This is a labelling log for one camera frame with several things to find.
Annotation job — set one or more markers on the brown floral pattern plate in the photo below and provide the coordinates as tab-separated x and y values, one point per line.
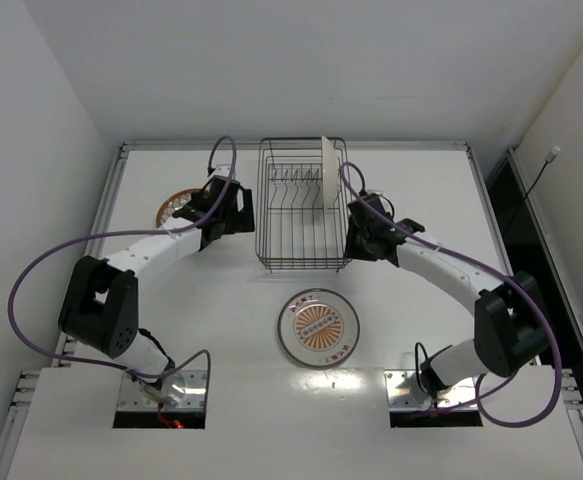
330	173

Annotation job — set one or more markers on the brown lattice pattern plate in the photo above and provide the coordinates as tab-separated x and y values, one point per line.
172	204

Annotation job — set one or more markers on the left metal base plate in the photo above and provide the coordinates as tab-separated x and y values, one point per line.
181	392

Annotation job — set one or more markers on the aluminium table frame rail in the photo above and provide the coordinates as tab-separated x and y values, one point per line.
254	145

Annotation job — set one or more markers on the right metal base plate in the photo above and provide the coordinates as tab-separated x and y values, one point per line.
405	396

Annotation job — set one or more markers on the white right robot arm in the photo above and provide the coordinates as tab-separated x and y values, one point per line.
506	332

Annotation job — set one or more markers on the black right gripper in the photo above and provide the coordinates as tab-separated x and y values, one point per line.
356	240

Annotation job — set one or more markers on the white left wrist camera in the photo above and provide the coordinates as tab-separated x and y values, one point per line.
223	172

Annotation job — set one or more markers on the sunburst pattern plate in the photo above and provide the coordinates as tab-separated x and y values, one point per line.
318	329

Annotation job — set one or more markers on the black wire dish rack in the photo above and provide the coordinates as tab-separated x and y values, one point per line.
293	232

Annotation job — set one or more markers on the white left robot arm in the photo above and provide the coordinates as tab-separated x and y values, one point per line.
101	305

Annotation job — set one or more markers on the metal base plate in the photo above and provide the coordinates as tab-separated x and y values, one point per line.
181	392
405	396

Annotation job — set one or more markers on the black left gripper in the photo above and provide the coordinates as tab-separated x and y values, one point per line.
241	211

